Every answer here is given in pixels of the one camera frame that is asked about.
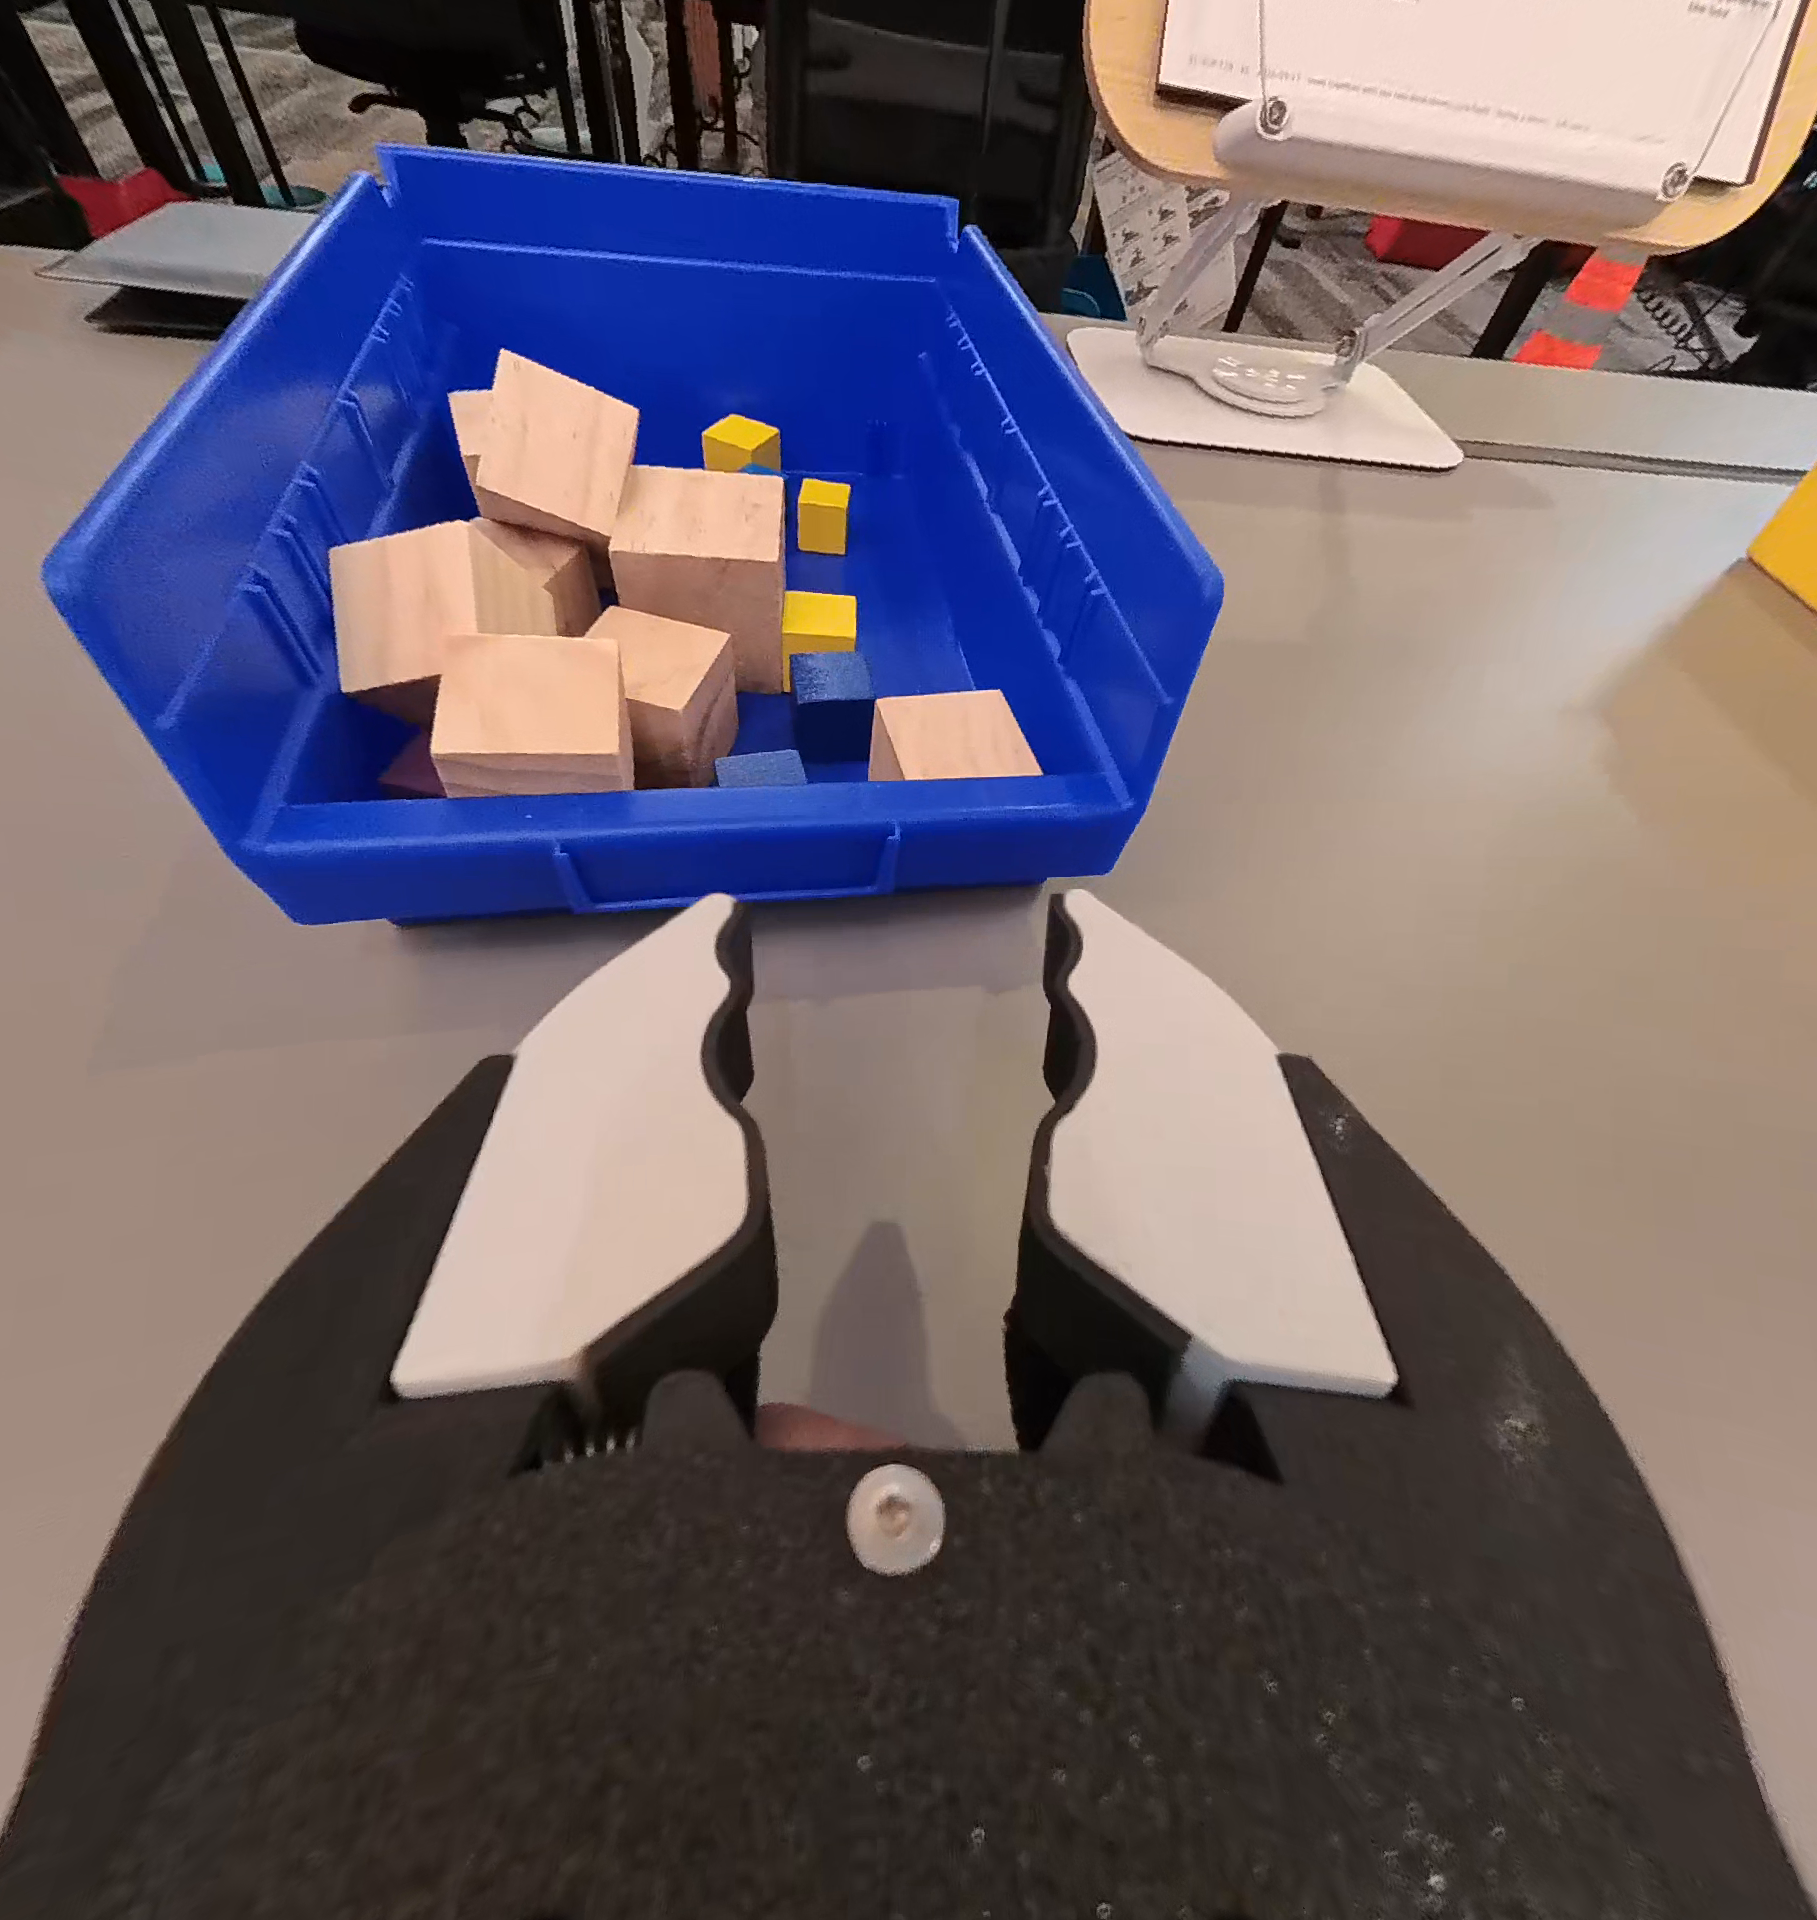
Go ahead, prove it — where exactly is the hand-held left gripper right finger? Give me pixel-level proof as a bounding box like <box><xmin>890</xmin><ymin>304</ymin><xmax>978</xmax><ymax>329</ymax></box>
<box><xmin>1012</xmin><ymin>890</ymin><xmax>1402</xmax><ymax>1464</ymax></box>

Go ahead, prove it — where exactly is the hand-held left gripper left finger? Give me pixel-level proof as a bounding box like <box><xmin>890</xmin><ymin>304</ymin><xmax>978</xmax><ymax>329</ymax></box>
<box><xmin>390</xmin><ymin>894</ymin><xmax>778</xmax><ymax>1464</ymax></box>

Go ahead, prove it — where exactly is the blue plastic bin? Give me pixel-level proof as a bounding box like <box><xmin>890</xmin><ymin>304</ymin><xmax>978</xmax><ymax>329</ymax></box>
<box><xmin>41</xmin><ymin>142</ymin><xmax>1229</xmax><ymax>929</ymax></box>

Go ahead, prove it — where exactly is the pile of wooden coloured cubes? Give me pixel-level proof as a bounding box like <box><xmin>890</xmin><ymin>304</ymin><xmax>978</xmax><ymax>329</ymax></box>
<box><xmin>327</xmin><ymin>349</ymin><xmax>1044</xmax><ymax>803</ymax></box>

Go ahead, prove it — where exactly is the red box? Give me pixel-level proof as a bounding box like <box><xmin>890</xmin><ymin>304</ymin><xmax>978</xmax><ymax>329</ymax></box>
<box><xmin>1365</xmin><ymin>213</ymin><xmax>1494</xmax><ymax>273</ymax></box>

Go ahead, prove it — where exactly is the picture-printed paper sheet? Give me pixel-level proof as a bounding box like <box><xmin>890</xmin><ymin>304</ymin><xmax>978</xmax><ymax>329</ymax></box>
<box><xmin>1091</xmin><ymin>142</ymin><xmax>1232</xmax><ymax>324</ymax></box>

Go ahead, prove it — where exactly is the orange traffic cone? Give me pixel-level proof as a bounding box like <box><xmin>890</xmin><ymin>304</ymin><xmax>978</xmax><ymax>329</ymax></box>
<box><xmin>1515</xmin><ymin>251</ymin><xmax>1652</xmax><ymax>368</ymax></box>

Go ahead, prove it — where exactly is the grey flat pad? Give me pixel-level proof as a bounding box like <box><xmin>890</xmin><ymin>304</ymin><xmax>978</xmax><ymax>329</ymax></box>
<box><xmin>38</xmin><ymin>200</ymin><xmax>324</xmax><ymax>340</ymax></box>

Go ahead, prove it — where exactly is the red bag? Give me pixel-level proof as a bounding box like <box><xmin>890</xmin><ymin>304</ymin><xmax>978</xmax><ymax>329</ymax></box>
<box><xmin>60</xmin><ymin>168</ymin><xmax>191</xmax><ymax>235</ymax></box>

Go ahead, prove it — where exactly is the black office chair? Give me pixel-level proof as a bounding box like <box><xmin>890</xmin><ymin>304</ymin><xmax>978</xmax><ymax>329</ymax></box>
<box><xmin>292</xmin><ymin>0</ymin><xmax>580</xmax><ymax>153</ymax></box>
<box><xmin>764</xmin><ymin>0</ymin><xmax>1097</xmax><ymax>249</ymax></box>

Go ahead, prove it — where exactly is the printed instruction sheet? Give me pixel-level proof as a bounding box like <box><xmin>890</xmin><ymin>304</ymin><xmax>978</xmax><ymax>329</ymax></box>
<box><xmin>1155</xmin><ymin>0</ymin><xmax>1788</xmax><ymax>189</ymax></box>

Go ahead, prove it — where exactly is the black coiled cable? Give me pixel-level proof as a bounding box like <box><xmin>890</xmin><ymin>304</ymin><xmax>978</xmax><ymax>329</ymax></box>
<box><xmin>1634</xmin><ymin>277</ymin><xmax>1750</xmax><ymax>368</ymax></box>

